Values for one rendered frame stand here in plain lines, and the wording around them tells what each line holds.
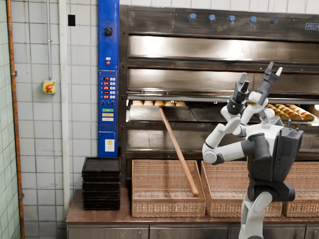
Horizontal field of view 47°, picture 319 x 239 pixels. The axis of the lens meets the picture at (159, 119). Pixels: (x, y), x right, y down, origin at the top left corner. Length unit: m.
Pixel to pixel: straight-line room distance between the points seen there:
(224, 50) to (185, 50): 0.32
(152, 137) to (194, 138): 0.36
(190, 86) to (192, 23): 0.49
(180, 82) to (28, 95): 1.22
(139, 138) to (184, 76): 0.64
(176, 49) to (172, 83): 0.28
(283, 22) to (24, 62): 2.07
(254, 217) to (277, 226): 0.61
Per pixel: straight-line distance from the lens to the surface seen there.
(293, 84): 3.29
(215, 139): 2.11
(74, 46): 2.99
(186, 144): 3.16
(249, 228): 2.54
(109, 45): 2.93
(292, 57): 3.24
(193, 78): 3.04
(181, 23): 2.99
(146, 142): 3.12
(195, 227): 2.89
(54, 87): 2.98
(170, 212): 2.84
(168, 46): 2.98
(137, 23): 2.97
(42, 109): 3.12
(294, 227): 3.12
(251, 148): 2.12
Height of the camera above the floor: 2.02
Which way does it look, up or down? 15 degrees down
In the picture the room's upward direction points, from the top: 3 degrees clockwise
